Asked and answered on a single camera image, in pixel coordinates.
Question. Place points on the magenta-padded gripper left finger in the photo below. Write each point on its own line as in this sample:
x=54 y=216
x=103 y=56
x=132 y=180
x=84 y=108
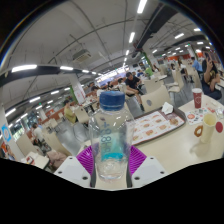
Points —
x=73 y=171

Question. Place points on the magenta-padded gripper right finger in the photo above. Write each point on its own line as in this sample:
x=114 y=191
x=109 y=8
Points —
x=148 y=171

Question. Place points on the clear blue-capped water bottle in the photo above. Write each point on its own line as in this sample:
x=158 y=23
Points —
x=111 y=133

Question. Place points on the pink bag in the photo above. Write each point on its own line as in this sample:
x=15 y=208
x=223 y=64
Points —
x=56 y=159

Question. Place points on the cream neighbouring table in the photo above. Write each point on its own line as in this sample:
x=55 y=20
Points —
x=38 y=161

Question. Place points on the brown food tray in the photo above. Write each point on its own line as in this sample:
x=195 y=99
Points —
x=153 y=126

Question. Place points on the crumpled white napkin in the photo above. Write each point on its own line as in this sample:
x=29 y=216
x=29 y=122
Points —
x=167 y=108

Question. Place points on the printed sticker sheet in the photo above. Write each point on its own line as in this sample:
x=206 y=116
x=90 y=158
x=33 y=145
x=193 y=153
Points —
x=195 y=116

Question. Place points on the cream chair with round hole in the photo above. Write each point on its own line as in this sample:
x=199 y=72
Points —
x=155 y=99

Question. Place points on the flat round red coaster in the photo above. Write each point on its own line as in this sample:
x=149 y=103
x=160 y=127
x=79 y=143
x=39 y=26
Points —
x=219 y=127

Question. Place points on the red paper cup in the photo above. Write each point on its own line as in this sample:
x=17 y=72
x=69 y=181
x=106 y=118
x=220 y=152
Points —
x=197 y=99

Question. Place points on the ceiling lights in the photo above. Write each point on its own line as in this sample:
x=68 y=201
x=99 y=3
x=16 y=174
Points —
x=23 y=68

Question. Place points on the ceiling air conditioner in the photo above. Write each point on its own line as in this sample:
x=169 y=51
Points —
x=82 y=56

